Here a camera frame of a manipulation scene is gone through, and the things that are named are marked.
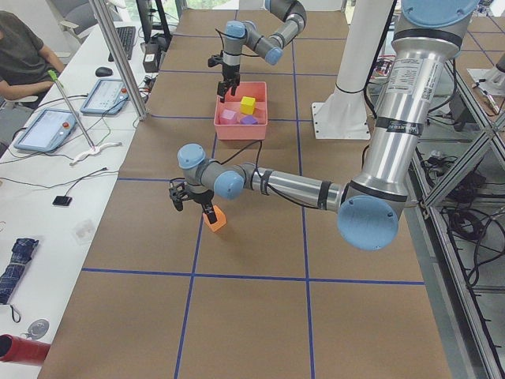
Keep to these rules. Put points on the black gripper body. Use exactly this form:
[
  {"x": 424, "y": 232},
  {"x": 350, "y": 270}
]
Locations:
[
  {"x": 200, "y": 197},
  {"x": 229, "y": 73}
]

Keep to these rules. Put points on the yellow foam block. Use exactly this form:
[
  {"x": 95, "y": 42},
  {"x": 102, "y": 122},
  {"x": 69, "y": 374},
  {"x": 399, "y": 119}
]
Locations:
[{"x": 248, "y": 105}]

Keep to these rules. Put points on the near teach pendant tablet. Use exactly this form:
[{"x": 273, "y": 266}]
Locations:
[{"x": 47, "y": 132}]

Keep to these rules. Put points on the small black square device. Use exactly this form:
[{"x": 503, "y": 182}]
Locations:
[{"x": 62, "y": 201}]

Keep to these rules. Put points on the aluminium frame post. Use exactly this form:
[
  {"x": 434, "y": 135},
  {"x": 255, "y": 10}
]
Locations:
[{"x": 108, "y": 29}]

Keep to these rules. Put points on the far teach pendant tablet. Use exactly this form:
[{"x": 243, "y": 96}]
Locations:
[{"x": 107, "y": 97}]

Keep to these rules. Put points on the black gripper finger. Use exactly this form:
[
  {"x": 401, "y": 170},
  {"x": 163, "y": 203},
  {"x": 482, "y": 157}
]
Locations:
[{"x": 222, "y": 90}]

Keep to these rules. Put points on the black computer mouse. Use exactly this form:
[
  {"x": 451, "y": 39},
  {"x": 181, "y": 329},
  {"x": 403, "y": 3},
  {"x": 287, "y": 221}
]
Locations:
[{"x": 103, "y": 71}]

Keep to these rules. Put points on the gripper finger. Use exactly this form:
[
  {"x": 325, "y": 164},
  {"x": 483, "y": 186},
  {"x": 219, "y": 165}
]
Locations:
[
  {"x": 210, "y": 216},
  {"x": 235, "y": 82},
  {"x": 178, "y": 204}
]

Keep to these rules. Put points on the purple foam block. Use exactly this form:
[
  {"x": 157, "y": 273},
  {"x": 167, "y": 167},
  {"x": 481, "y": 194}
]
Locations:
[{"x": 249, "y": 120}]

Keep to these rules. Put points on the green tipped metal rod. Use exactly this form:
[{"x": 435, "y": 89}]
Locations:
[{"x": 54, "y": 78}]

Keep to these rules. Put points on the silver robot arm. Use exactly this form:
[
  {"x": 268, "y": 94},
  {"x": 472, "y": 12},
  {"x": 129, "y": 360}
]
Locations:
[
  {"x": 240, "y": 34},
  {"x": 368, "y": 208}
]

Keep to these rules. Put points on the black keyboard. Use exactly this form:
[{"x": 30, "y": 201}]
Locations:
[{"x": 127, "y": 36}]

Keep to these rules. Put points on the red bottle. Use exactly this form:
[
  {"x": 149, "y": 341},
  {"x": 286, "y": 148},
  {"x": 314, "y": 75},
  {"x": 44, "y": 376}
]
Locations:
[{"x": 15, "y": 349}]

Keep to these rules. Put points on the pink foam block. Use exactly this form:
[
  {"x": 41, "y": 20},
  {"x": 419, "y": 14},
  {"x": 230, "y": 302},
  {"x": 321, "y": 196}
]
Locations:
[{"x": 228, "y": 117}]

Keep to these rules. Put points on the orange foam block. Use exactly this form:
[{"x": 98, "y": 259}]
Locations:
[{"x": 219, "y": 217}]

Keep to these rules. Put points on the folded blue umbrella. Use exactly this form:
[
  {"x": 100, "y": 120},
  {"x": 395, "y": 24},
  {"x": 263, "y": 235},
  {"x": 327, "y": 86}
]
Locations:
[{"x": 22, "y": 252}]

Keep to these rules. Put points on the pink plastic bin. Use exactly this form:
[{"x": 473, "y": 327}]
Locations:
[{"x": 257, "y": 89}]

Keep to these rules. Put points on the teach pendant tablet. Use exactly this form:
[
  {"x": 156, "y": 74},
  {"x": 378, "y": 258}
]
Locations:
[
  {"x": 107, "y": 97},
  {"x": 47, "y": 132}
]

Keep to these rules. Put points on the white pedestal column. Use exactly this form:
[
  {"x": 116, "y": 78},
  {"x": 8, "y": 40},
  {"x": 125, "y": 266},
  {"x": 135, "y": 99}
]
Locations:
[{"x": 343, "y": 115}]

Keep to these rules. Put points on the seated person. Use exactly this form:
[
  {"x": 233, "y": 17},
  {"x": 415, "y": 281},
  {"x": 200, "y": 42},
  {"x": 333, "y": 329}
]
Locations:
[{"x": 25, "y": 61}]

